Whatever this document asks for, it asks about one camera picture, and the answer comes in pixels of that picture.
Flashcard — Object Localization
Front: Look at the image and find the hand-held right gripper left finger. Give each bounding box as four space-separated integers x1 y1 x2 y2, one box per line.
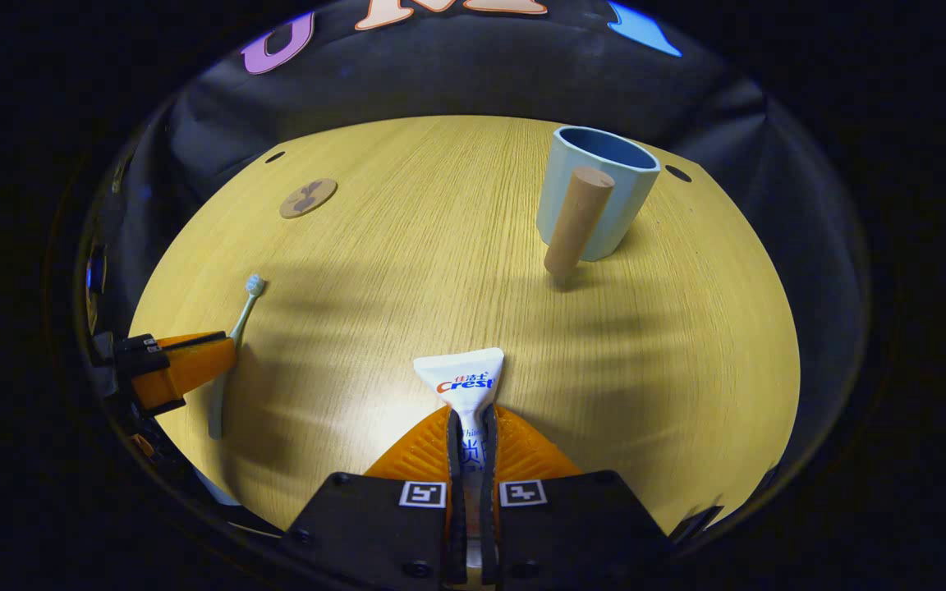
280 406 467 588

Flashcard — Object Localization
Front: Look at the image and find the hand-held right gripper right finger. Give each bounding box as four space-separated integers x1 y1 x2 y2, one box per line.
481 404 675 588

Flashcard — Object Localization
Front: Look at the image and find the pale green toothbrush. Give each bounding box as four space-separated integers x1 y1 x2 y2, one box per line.
208 274 267 440

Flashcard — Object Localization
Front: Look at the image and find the white toothpaste tube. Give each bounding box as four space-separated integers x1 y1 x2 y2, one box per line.
413 347 505 567

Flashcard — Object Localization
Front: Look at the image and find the round brown coaster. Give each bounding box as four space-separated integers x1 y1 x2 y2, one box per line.
279 178 338 220

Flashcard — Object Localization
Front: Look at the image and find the pale blue cup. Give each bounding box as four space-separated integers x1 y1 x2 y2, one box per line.
535 126 661 288

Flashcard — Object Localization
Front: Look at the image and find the black backdrop cloth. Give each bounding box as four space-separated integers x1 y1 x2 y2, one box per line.
83 0 868 493

